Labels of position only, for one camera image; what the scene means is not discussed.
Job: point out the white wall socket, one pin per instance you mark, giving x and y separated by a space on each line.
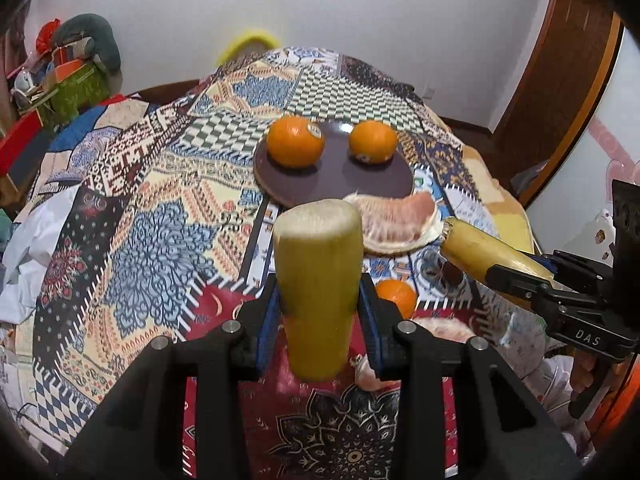
429 91

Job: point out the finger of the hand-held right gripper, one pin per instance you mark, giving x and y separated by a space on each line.
520 282
552 261

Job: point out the plain orange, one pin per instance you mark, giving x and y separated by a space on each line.
372 142

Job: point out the large orange with sticker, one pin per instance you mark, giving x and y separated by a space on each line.
295 142

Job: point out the red box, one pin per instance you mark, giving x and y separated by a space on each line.
17 140

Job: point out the yellow sugarcane piece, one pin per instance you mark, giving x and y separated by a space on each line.
475 250
317 285

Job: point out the wooden bed footboard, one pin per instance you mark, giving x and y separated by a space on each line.
165 91

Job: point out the white wardrobe sliding door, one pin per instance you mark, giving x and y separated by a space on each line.
600 160

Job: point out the green fabric bag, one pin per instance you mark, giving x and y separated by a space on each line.
80 92

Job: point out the red plastic bag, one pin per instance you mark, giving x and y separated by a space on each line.
46 35

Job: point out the patchwork printed blanket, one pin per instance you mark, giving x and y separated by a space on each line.
160 240

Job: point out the person's right hand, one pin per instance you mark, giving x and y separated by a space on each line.
581 375

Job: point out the peeled pomelo piece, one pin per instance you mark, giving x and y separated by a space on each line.
442 331

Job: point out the person's white patterned pajamas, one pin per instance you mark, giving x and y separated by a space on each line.
542 385

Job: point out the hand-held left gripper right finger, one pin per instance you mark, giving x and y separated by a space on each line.
372 332

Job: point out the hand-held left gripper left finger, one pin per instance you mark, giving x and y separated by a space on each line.
265 332

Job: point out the brown round plate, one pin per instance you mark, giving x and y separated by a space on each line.
330 177

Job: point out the white crumpled cloth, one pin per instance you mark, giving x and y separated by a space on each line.
25 260

